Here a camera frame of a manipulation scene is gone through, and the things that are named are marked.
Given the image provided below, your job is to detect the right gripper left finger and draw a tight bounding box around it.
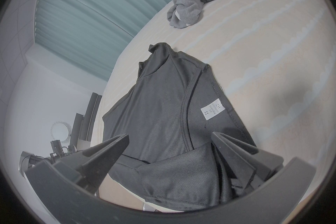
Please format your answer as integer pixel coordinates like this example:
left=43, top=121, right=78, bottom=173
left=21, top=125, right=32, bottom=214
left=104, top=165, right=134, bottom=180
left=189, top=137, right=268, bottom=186
left=54, top=134, right=130, bottom=194

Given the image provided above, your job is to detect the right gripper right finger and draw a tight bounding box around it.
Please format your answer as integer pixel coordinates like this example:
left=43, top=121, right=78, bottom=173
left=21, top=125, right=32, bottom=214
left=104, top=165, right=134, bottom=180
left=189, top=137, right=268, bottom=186
left=211, top=132, right=284, bottom=190

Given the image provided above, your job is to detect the black T-shirt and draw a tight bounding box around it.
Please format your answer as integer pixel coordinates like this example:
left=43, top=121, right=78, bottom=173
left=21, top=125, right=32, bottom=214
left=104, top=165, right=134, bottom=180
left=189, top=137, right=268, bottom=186
left=102, top=43, right=259, bottom=211

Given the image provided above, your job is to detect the bed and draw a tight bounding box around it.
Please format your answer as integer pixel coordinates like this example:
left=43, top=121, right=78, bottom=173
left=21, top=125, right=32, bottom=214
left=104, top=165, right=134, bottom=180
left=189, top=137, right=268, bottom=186
left=101, top=0, right=335, bottom=192

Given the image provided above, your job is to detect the black chest of drawers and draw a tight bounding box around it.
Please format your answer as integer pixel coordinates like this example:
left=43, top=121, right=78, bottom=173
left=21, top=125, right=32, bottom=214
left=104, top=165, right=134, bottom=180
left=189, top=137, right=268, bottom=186
left=69, top=92, right=103, bottom=150

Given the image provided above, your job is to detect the grey garment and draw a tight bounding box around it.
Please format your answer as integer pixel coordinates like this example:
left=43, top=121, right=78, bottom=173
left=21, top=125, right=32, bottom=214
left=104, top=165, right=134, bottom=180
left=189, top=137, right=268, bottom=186
left=167, top=0, right=205, bottom=29

